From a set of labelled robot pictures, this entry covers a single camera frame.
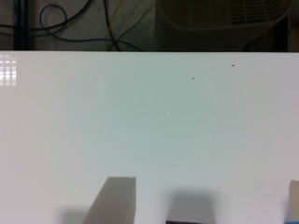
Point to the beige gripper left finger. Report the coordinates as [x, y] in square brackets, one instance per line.
[115, 203]

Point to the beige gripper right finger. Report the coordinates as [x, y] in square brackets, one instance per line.
[293, 215]

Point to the white slatted plastic appliance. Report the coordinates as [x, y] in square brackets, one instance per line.
[213, 25]

